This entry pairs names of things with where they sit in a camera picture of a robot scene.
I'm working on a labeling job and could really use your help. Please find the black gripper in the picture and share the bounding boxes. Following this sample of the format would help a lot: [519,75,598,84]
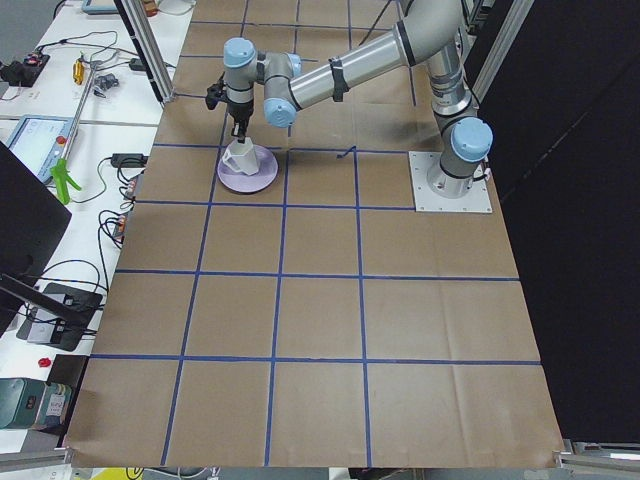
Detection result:
[226,88,254,143]

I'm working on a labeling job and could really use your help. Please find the white faceted cup with handle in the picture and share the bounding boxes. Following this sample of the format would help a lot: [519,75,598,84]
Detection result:
[222,137,259,175]

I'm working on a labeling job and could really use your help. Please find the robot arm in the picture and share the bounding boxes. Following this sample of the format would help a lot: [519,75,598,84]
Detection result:
[206,1,493,199]

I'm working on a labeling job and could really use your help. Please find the lavender round plate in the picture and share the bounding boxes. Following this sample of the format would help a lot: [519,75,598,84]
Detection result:
[216,144,280,195]

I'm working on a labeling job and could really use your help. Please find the black power adapter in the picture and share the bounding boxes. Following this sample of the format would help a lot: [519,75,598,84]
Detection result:
[110,153,148,168]

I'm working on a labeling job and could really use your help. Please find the long metal rod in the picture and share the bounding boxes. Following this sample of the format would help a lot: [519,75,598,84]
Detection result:
[61,61,97,160]

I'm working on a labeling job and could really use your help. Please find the green plastic clamp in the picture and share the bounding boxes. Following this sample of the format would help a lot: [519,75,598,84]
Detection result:
[50,158,82,205]

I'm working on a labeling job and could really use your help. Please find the blue teach pendant tablet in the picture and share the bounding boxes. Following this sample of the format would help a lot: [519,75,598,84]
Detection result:
[7,114,72,184]

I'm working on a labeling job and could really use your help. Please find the black monitor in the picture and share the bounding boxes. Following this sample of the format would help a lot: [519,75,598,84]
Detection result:
[1,145,71,331]

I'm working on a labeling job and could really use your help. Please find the aluminium frame post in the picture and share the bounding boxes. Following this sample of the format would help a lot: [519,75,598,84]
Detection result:
[114,0,175,104]

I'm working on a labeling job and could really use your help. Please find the yellow handled tool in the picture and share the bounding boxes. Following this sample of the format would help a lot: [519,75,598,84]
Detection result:
[72,59,85,85]

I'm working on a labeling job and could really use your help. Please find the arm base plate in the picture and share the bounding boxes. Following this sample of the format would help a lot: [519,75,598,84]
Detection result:
[408,151,493,214]

